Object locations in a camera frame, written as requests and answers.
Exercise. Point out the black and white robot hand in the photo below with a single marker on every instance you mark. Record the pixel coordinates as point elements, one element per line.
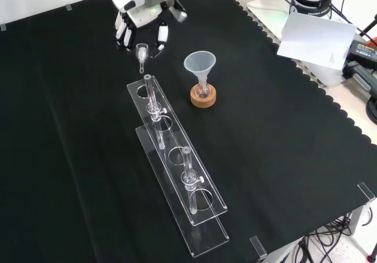
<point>141,13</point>

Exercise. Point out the translucent plastic funnel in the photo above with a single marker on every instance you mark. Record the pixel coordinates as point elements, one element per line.
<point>200,66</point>

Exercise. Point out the small round-bottom flask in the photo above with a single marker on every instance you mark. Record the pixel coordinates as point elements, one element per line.
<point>203,91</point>

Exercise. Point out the clear funnel stand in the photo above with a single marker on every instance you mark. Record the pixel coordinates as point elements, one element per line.
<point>173,139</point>

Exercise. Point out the grey tape piece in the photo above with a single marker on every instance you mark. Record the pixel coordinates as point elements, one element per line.
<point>69,7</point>
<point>3,28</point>

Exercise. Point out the pale board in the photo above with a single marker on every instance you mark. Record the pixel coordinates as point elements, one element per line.
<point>318,39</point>

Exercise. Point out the black bench cloth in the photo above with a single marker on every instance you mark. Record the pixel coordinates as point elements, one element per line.
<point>265,157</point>

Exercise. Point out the black and grey tool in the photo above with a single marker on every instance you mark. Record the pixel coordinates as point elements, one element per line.
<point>357,71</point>

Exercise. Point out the black box with orange label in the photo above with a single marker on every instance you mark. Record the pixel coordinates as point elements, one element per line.
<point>365,51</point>

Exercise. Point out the black tripod leg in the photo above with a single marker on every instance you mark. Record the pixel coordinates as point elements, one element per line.
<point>368,27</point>

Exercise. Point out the clear cloth clip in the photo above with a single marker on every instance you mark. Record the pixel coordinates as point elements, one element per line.
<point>366,192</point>
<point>259,248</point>

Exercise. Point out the white table leg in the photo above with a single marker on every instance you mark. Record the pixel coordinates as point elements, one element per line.
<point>360,219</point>

